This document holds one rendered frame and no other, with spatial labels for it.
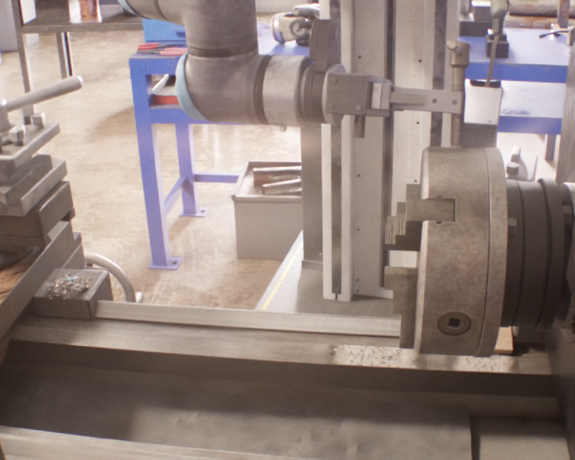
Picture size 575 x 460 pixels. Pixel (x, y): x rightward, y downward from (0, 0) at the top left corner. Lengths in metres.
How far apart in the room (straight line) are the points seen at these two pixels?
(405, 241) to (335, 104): 0.18
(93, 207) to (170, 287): 0.86
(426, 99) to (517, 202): 0.16
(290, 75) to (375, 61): 1.07
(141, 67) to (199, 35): 1.86
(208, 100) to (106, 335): 0.47
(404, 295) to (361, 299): 1.33
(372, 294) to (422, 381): 1.12
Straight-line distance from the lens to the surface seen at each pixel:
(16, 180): 1.23
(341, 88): 0.89
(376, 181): 2.11
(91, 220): 3.60
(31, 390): 1.38
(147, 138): 2.90
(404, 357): 1.19
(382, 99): 0.90
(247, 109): 0.96
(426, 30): 1.91
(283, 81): 0.94
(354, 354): 1.19
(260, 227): 3.05
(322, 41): 0.94
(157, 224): 3.04
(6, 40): 7.10
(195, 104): 0.99
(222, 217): 3.48
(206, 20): 0.94
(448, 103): 0.91
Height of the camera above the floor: 1.55
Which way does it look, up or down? 27 degrees down
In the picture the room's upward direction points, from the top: 2 degrees counter-clockwise
